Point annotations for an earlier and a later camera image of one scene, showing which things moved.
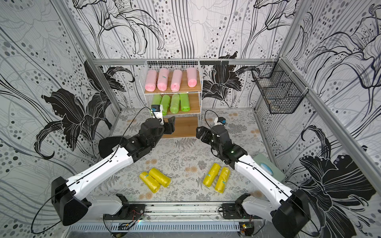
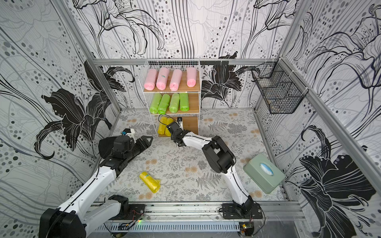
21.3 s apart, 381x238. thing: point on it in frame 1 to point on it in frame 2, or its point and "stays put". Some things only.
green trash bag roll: (185, 105) stays put
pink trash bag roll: (151, 80) stays put
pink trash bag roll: (176, 80) stays put
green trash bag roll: (165, 101) stays put
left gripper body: (166, 128) to (136, 148)
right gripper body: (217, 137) to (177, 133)
